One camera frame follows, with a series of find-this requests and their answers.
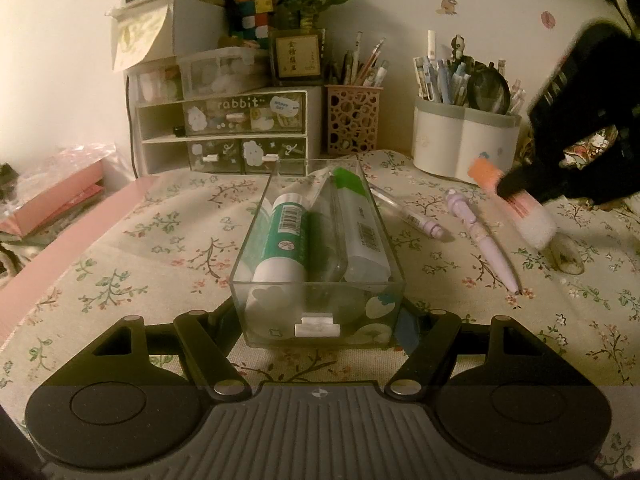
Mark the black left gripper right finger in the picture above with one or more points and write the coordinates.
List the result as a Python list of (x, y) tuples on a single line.
[(433, 341)]

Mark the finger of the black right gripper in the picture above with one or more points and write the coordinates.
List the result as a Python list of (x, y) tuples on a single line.
[(519, 179)]

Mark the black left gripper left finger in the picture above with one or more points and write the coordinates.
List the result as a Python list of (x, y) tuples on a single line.
[(185, 360)]

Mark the orange cap highlighter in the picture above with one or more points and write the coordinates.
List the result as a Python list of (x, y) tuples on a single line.
[(534, 222)]

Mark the purple bunny pen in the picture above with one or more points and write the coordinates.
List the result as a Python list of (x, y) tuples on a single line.
[(490, 250)]

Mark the green cap highlighter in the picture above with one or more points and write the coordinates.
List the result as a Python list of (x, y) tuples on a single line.
[(366, 258)]

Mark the purple clear mechanical pencil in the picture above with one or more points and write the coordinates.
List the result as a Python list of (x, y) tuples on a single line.
[(414, 218)]

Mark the clear acrylic drawer box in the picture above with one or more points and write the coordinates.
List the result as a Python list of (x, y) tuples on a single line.
[(337, 314)]

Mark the clear tube pen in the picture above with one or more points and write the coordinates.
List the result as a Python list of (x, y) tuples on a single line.
[(326, 248)]

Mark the green white glue stick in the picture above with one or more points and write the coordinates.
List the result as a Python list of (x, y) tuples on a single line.
[(284, 258)]

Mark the white flower pen holder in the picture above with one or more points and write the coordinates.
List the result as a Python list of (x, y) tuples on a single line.
[(446, 139)]

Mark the clear oval bookmark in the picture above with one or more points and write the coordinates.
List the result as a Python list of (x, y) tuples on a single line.
[(566, 256)]

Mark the black magnifying glass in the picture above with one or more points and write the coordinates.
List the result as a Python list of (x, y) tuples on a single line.
[(488, 91)]

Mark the floral tablecloth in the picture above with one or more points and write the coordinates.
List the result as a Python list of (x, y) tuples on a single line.
[(174, 252)]

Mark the pink box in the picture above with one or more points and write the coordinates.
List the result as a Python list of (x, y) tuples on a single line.
[(43, 198)]

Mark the pink perforated pen cup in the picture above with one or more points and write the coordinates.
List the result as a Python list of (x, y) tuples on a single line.
[(352, 118)]

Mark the framed calligraphy sign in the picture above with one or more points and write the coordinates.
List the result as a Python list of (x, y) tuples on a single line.
[(296, 57)]

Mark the white rabbit drawer organizer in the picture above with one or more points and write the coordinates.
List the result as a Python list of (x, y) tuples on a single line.
[(243, 134)]

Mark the clear small drawer unit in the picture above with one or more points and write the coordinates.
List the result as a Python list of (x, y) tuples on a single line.
[(224, 71)]

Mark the rubiks cube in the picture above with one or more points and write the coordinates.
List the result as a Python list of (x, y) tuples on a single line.
[(252, 20)]

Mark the white storage box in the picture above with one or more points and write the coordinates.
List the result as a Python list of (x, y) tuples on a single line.
[(144, 31)]

